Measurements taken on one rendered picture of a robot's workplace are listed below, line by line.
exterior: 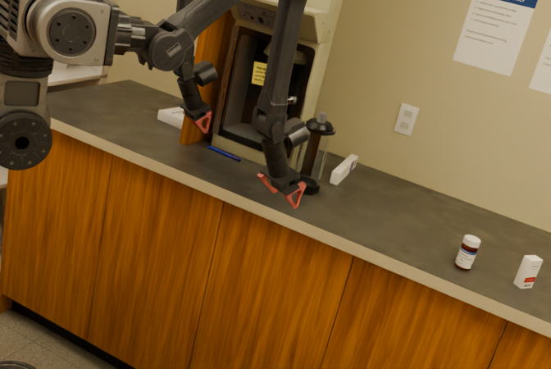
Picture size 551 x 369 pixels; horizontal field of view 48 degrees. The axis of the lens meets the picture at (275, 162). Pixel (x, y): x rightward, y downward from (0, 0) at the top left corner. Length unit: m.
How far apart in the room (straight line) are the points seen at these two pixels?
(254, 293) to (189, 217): 0.33
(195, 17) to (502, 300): 1.08
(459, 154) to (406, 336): 0.80
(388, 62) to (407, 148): 0.34
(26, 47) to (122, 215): 1.05
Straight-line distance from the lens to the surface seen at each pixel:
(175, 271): 2.19
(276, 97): 1.53
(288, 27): 1.49
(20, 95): 1.55
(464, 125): 2.40
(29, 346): 2.73
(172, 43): 1.31
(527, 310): 1.81
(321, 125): 1.97
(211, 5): 1.37
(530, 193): 2.43
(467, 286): 1.80
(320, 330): 2.01
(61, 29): 1.23
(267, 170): 1.68
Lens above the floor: 1.70
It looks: 20 degrees down
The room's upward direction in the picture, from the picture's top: 13 degrees clockwise
